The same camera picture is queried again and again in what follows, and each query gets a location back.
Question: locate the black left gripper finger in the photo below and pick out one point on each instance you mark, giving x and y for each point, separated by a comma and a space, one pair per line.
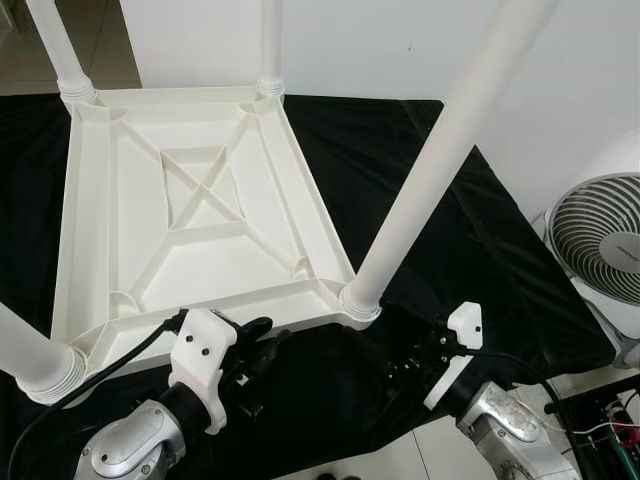
256, 329
274, 345

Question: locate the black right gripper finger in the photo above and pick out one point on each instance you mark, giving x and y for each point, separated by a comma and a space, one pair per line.
408, 322

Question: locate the white plastic children tabletop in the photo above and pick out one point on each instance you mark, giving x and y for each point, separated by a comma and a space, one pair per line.
220, 260

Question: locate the black metal shelf rack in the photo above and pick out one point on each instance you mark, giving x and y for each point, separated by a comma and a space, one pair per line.
600, 400

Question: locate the pink grey hair dryer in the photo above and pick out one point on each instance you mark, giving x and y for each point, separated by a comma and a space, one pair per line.
627, 432

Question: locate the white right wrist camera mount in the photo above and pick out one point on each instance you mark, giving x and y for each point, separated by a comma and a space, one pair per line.
462, 335

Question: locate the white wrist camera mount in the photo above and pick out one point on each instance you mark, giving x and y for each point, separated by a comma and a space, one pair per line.
200, 350
462, 335

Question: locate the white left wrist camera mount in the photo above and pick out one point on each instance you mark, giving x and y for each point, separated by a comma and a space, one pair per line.
200, 350

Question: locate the white pedestal fan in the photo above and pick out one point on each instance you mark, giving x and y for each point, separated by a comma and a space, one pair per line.
600, 240

